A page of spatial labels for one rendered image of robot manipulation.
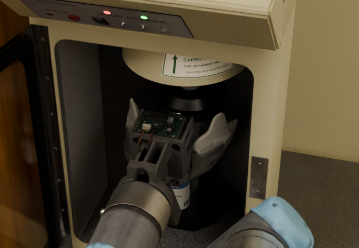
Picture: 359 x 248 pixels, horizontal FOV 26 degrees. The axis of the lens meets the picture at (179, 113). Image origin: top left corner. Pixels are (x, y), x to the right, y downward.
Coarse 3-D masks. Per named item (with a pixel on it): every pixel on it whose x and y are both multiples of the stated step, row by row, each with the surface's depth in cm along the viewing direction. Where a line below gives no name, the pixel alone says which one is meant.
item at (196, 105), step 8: (160, 88) 111; (168, 88) 110; (176, 88) 110; (184, 88) 109; (192, 88) 109; (200, 88) 110; (208, 88) 110; (216, 88) 110; (160, 96) 110; (168, 96) 109; (176, 96) 108; (184, 96) 108; (192, 96) 108; (200, 96) 108; (208, 96) 108; (216, 96) 109; (168, 104) 108; (176, 104) 108; (184, 104) 107; (192, 104) 107; (200, 104) 108; (208, 104) 108
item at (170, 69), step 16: (128, 48) 103; (128, 64) 103; (144, 64) 100; (160, 64) 99; (176, 64) 98; (192, 64) 98; (208, 64) 99; (224, 64) 100; (160, 80) 99; (176, 80) 99; (192, 80) 99; (208, 80) 99
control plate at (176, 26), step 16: (32, 0) 86; (48, 0) 84; (48, 16) 92; (64, 16) 90; (80, 16) 89; (96, 16) 87; (112, 16) 86; (128, 16) 85; (160, 16) 82; (176, 16) 81; (160, 32) 89; (176, 32) 88
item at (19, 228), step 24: (0, 48) 92; (24, 72) 97; (0, 96) 94; (24, 96) 99; (0, 120) 95; (24, 120) 100; (0, 144) 96; (24, 144) 102; (0, 168) 98; (24, 168) 103; (0, 192) 99; (24, 192) 105; (0, 216) 101; (24, 216) 106; (0, 240) 102; (24, 240) 108
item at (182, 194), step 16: (224, 96) 110; (176, 112) 107; (192, 112) 107; (208, 112) 107; (192, 144) 111; (208, 176) 116; (176, 192) 117; (192, 192) 116; (208, 192) 117; (192, 208) 118; (208, 208) 119
